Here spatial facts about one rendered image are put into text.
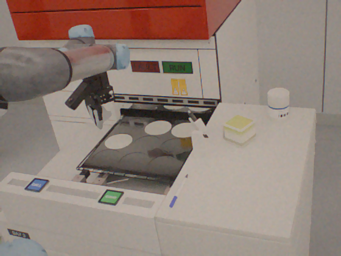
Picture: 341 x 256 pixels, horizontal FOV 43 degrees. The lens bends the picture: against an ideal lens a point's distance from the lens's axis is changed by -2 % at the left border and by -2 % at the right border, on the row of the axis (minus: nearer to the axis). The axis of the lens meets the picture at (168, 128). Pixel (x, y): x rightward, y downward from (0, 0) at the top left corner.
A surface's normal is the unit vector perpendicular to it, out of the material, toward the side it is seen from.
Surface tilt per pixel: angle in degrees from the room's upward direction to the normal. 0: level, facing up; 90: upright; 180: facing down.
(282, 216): 0
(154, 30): 90
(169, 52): 90
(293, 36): 90
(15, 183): 0
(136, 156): 0
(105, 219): 90
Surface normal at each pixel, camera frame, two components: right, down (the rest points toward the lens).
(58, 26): -0.36, 0.52
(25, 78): 0.43, 0.28
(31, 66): 0.49, -0.15
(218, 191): -0.14, -0.85
